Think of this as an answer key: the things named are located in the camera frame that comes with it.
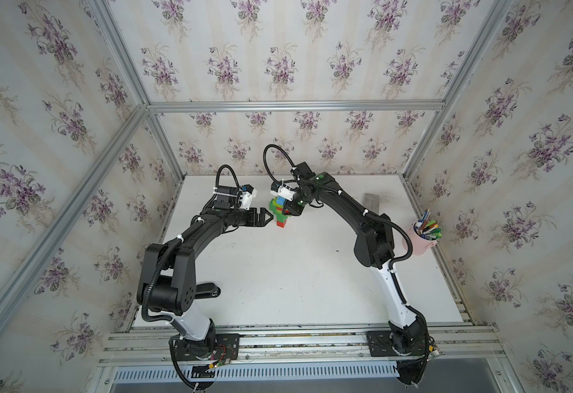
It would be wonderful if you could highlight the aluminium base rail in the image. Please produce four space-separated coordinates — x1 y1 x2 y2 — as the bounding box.
95 324 506 366

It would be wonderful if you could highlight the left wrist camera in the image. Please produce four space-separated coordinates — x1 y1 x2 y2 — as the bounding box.
238 184 257 211

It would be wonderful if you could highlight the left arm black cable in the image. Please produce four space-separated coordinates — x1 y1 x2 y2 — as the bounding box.
214 164 242 190

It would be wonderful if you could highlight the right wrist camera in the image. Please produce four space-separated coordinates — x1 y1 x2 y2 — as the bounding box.
270 181 298 201

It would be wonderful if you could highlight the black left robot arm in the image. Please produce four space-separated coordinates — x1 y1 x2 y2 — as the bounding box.
137 184 273 344

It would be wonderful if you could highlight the pink pen cup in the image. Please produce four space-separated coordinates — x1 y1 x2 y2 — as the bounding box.
406 221 438 256

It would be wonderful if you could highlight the grey eraser block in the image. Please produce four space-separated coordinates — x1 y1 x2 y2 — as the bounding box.
362 193 381 214

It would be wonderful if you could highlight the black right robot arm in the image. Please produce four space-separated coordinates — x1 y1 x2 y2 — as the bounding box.
283 162 430 356

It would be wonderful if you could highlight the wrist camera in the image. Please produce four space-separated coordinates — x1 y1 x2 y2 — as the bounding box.
238 184 257 211
270 181 298 201

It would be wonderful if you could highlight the coloured pens bundle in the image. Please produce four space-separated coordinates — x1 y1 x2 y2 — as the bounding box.
414 210 443 241

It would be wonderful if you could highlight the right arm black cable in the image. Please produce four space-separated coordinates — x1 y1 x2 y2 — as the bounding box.
262 143 300 185

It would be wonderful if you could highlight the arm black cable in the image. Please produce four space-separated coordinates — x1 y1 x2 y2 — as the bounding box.
262 143 300 185
214 164 242 190

